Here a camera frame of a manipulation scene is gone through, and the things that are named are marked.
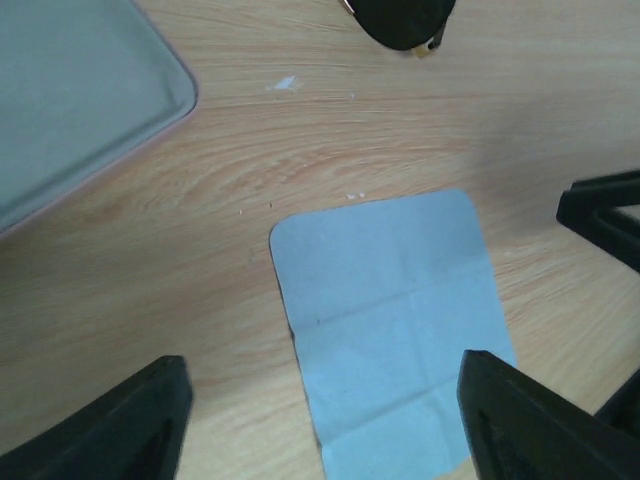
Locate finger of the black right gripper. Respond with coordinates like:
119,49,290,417
556,170,639,273
595,370,640,430

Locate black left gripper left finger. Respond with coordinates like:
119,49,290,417
1,356,193,479

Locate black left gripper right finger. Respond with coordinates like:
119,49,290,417
457,350,639,479

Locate light blue cleaning cloth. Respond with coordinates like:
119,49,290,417
270,189,515,479

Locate pink grey glasses case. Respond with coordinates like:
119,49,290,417
1,1,198,232

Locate black sunglasses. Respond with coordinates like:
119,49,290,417
340,0,456,57

